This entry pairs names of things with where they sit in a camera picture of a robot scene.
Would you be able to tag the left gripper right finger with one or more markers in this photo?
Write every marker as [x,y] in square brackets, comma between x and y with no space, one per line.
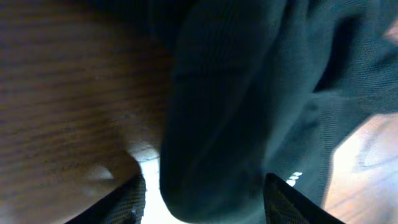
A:
[285,205]

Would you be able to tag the black t-shirt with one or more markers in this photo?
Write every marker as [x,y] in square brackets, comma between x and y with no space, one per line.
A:
[259,87]

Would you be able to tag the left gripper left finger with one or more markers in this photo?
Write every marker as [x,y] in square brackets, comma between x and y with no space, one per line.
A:
[125,205]

